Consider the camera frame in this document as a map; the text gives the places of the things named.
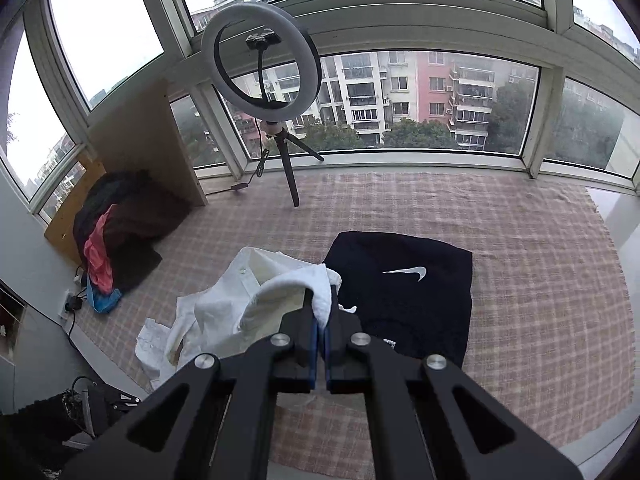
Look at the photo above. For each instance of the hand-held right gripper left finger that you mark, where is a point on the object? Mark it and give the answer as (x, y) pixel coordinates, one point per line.
(313, 360)

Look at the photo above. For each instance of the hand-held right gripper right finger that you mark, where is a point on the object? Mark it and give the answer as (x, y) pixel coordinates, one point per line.
(328, 360)

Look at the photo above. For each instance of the white shirt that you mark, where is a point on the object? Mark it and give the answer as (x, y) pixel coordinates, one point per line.
(220, 300)

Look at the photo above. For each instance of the person's left forearm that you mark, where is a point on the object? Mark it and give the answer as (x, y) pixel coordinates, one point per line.
(30, 430)

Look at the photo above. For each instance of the dark clothes pile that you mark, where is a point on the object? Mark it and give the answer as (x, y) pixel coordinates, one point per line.
(140, 220)

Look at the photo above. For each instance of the black folded shirt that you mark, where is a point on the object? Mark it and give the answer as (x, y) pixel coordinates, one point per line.
(400, 305)

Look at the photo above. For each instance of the blue garment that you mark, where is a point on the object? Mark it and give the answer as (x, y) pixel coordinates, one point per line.
(102, 302)

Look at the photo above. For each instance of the white power strip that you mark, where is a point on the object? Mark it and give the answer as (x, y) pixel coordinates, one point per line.
(63, 311)

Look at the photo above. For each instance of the wooden shelf unit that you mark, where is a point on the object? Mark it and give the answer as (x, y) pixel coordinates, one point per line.
(10, 320)

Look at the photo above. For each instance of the pink plaid blanket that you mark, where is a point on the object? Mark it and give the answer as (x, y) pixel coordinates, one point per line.
(525, 260)

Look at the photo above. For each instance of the wooden board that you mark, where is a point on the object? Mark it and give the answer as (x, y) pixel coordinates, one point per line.
(145, 140)

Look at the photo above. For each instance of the black gooseneck phone holder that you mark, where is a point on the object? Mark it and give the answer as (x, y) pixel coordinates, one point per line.
(261, 40)

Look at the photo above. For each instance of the white window frame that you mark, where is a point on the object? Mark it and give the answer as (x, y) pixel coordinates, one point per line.
(350, 22)

